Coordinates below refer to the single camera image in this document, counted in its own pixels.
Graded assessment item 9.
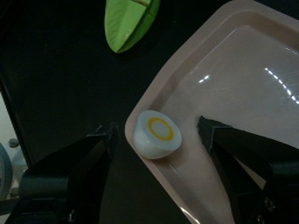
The pink rectangular plate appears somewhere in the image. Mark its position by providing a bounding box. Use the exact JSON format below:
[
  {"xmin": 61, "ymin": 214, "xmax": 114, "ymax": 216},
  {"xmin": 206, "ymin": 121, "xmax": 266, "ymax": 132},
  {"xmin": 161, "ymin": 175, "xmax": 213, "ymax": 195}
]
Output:
[{"xmin": 124, "ymin": 0, "xmax": 299, "ymax": 224}]

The green toy leaf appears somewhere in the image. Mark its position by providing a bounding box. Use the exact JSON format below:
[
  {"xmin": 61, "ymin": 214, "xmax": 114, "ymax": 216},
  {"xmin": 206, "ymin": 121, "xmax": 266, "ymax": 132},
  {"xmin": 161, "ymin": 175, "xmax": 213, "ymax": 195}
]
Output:
[{"xmin": 102, "ymin": 0, "xmax": 162, "ymax": 54}]

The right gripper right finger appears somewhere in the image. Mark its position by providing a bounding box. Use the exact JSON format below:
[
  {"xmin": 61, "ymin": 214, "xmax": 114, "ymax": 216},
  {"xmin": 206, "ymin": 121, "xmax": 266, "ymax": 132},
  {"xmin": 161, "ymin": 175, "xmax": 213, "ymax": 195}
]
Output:
[{"xmin": 194, "ymin": 115, "xmax": 299, "ymax": 224}]

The white egg half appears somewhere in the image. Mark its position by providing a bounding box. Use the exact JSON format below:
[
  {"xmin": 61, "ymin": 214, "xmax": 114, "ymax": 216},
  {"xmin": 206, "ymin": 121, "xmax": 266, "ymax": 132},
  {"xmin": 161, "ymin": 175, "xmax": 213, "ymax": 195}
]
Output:
[{"xmin": 132, "ymin": 109, "xmax": 182, "ymax": 160}]

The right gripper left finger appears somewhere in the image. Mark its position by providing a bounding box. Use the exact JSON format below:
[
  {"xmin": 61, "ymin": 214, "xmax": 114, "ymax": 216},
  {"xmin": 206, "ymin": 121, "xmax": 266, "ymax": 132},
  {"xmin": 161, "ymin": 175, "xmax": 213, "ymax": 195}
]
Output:
[{"xmin": 3, "ymin": 122, "xmax": 120, "ymax": 224}]

